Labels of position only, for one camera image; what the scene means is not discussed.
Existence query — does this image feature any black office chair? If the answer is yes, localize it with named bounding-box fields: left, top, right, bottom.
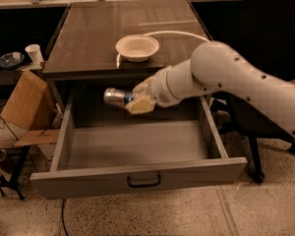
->
left=203, top=0, right=295, bottom=183

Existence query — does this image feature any white paper cup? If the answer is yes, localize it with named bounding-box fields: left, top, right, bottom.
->
left=25, top=44, right=43, bottom=64

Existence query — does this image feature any black drawer handle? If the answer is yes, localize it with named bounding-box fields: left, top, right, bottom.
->
left=127, top=174, right=161, bottom=189

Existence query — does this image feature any black floor cable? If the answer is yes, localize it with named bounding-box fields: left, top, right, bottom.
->
left=60, top=198, right=70, bottom=236

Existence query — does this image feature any dark blue plate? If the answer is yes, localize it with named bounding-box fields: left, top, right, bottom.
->
left=0, top=52, right=25, bottom=71

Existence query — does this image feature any grey open top drawer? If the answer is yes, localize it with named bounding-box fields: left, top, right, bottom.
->
left=30, top=83, right=247, bottom=199

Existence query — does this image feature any brown cardboard box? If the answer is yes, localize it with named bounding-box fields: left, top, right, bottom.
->
left=1, top=70, right=59, bottom=147

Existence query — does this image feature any black metal stand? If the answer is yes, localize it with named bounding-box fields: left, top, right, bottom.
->
left=0, top=146, right=30, bottom=201

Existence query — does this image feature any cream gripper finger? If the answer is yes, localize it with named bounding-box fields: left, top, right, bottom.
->
left=125, top=94, right=155, bottom=115
left=133, top=76, right=153, bottom=96

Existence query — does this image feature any silver redbull can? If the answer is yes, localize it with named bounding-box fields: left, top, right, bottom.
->
left=103, top=88, right=134, bottom=109

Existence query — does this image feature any white paper bowl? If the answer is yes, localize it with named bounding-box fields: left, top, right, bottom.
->
left=115, top=34, right=159, bottom=62

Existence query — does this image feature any low side shelf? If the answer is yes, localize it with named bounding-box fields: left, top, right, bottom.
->
left=0, top=63, right=43, bottom=86

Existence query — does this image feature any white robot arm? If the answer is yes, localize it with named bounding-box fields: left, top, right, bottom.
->
left=126, top=41, right=295, bottom=138

